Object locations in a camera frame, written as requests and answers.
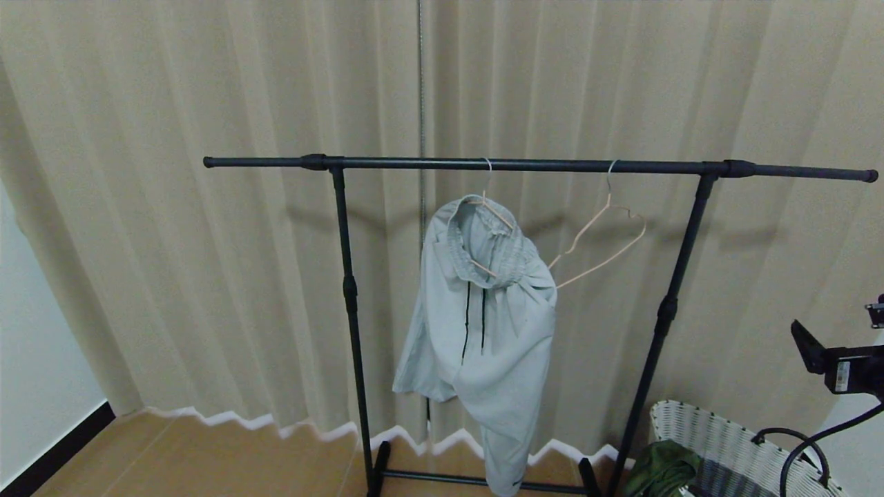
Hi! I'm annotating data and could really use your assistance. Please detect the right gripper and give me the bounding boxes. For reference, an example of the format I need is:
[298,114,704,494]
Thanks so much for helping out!
[825,344,884,398]

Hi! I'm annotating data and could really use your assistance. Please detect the green garment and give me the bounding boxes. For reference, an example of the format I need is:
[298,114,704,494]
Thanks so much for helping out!
[623,440,702,497]

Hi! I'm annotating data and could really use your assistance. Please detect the pale grey shorts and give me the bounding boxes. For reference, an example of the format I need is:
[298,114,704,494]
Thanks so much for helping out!
[392,195,559,497]

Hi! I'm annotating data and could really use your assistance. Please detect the pink clothes hanger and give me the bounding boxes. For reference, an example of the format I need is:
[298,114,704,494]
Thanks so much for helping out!
[468,157,516,279]
[548,159,648,290]

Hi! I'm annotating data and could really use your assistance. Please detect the white laundry basket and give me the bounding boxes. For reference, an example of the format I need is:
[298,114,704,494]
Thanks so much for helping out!
[649,399,847,497]

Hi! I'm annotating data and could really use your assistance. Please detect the black clothes rack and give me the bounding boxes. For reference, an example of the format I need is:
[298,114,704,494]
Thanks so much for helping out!
[202,153,879,497]

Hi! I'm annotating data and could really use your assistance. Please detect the silver curtain wand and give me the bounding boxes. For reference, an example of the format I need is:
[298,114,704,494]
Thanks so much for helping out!
[416,0,432,442]

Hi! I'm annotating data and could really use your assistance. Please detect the beige curtain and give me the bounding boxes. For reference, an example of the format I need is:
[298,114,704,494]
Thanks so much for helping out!
[0,0,884,465]

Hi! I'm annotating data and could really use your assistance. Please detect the black cable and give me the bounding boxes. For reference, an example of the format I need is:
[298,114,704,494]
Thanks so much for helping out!
[778,402,884,497]

